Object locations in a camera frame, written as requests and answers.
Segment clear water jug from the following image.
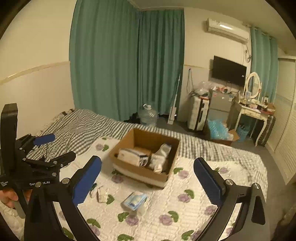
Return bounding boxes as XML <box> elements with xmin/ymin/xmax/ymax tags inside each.
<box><xmin>138</xmin><ymin>103</ymin><xmax>159</xmax><ymax>127</ymax></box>

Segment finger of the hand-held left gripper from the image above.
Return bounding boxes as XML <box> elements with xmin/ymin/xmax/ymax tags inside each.
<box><xmin>23</xmin><ymin>151</ymin><xmax>76</xmax><ymax>173</ymax></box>
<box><xmin>16</xmin><ymin>134</ymin><xmax>55</xmax><ymax>151</ymax></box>

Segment wide green curtain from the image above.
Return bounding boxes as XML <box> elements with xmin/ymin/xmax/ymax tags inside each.
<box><xmin>69</xmin><ymin>0</ymin><xmax>141</xmax><ymax>121</ymax></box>

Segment narrow green curtain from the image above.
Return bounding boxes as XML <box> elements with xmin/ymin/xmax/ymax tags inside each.
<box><xmin>250</xmin><ymin>27</ymin><xmax>279</xmax><ymax>103</ymax></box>

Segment person's left hand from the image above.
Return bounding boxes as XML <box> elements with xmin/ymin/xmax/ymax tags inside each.
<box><xmin>0</xmin><ymin>189</ymin><xmax>33</xmax><ymax>209</ymax></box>

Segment white air conditioner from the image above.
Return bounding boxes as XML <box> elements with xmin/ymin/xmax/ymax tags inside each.
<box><xmin>203</xmin><ymin>18</ymin><xmax>250</xmax><ymax>44</ymax></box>

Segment white flat mop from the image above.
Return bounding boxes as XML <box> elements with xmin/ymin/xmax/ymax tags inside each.
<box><xmin>167</xmin><ymin>66</ymin><xmax>183</xmax><ymax>125</ymax></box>

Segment blue plastic bag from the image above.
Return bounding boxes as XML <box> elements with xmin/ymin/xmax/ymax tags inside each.
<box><xmin>207</xmin><ymin>119</ymin><xmax>230</xmax><ymax>141</ymax></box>

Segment blue face mask pack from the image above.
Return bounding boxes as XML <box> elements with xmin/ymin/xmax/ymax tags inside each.
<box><xmin>122</xmin><ymin>191</ymin><xmax>148</xmax><ymax>212</ymax></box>

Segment clear plastic bag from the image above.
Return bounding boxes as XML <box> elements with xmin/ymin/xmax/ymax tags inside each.
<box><xmin>193</xmin><ymin>80</ymin><xmax>212</xmax><ymax>96</ymax></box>

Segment white oval mirror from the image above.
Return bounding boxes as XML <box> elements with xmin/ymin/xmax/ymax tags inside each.
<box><xmin>245</xmin><ymin>72</ymin><xmax>262</xmax><ymax>99</ymax></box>

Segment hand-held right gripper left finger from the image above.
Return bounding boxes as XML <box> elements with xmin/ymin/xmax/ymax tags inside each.
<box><xmin>24</xmin><ymin>156</ymin><xmax>102</xmax><ymax>241</ymax></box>

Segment white floral quilt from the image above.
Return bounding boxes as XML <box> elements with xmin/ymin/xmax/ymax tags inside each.
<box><xmin>0</xmin><ymin>137</ymin><xmax>269</xmax><ymax>241</ymax></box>

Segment grey striped bed sheet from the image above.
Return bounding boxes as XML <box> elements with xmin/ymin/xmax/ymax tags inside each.
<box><xmin>26</xmin><ymin>108</ymin><xmax>269</xmax><ymax>186</ymax></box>

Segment white package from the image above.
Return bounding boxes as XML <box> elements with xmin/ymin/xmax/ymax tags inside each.
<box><xmin>117</xmin><ymin>148</ymin><xmax>151</xmax><ymax>167</ymax></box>

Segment white suitcase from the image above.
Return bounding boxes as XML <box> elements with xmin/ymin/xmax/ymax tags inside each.
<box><xmin>187</xmin><ymin>95</ymin><xmax>210</xmax><ymax>130</ymax></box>

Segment black suitcase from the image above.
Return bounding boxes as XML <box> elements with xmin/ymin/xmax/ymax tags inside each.
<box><xmin>256</xmin><ymin>115</ymin><xmax>276</xmax><ymax>147</ymax></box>

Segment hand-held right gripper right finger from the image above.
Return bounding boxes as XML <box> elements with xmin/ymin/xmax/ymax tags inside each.
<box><xmin>192</xmin><ymin>158</ymin><xmax>271</xmax><ymax>241</ymax></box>

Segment black wall television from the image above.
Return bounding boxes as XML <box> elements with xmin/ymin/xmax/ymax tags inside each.
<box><xmin>212</xmin><ymin>56</ymin><xmax>247</xmax><ymax>88</ymax></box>

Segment white socks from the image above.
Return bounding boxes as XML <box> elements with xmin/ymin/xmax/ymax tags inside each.
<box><xmin>148</xmin><ymin>143</ymin><xmax>172</xmax><ymax>174</ymax></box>

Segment blue basket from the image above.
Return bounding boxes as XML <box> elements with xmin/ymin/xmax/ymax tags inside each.
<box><xmin>236</xmin><ymin>127</ymin><xmax>249</xmax><ymax>142</ymax></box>

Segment grey mini fridge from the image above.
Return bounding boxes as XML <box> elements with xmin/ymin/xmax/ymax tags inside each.
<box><xmin>208</xmin><ymin>89</ymin><xmax>234</xmax><ymax>126</ymax></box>

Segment hanging black cable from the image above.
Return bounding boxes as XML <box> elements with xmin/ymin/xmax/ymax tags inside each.
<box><xmin>186</xmin><ymin>68</ymin><xmax>194</xmax><ymax>91</ymax></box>

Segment white vanity table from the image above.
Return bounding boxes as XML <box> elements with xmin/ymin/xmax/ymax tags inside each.
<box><xmin>235</xmin><ymin>97</ymin><xmax>275</xmax><ymax>146</ymax></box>

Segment white louvered wardrobe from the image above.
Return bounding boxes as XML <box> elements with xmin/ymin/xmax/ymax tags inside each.
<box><xmin>266</xmin><ymin>56</ymin><xmax>296</xmax><ymax>184</ymax></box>

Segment small cardboard box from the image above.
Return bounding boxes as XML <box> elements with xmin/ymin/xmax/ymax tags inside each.
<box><xmin>213</xmin><ymin>128</ymin><xmax>240</xmax><ymax>146</ymax></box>

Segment dark cloth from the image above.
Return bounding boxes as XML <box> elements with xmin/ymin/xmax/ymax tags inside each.
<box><xmin>124</xmin><ymin>113</ymin><xmax>140</xmax><ymax>123</ymax></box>

